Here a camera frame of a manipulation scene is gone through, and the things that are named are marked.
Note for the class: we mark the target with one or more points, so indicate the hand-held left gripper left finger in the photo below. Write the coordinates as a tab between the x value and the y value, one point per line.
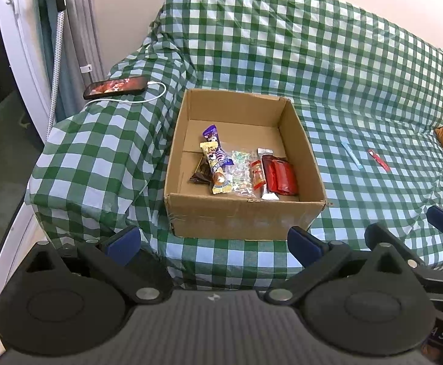
124	243

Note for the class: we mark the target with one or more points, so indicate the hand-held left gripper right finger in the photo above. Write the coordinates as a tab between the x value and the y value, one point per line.
303	241

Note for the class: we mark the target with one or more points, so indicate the large red snack packet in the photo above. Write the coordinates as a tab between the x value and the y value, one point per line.
286	178

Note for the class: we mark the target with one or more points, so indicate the brown cardboard box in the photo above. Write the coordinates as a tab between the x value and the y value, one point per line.
236	216

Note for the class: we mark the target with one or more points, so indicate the clear bag of candies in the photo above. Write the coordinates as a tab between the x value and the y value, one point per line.
240	175

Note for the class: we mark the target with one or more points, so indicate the yellow snack packet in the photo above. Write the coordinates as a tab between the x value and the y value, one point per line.
217	176

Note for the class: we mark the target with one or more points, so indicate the purple snack packet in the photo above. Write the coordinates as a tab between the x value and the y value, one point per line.
212	135

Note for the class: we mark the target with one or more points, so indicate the dark red white-ended snack packet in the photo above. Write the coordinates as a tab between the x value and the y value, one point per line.
268	175

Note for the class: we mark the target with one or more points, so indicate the small orange red snack packet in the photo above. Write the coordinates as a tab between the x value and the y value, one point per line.
257	175

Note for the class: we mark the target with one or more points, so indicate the thin red stick packet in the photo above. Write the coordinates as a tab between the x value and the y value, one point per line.
379	159

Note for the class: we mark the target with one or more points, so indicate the light blue snack packet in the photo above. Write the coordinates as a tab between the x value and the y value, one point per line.
351	156

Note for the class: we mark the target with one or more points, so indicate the dark brown snack packet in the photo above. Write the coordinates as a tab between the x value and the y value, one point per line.
200	175

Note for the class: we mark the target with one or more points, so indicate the black smartphone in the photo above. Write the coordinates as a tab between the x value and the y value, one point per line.
115	86

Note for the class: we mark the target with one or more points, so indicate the grey curtain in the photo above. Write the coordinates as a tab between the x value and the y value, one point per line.
81	26

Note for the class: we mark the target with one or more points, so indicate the white window frame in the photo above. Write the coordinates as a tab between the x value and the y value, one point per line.
20	45

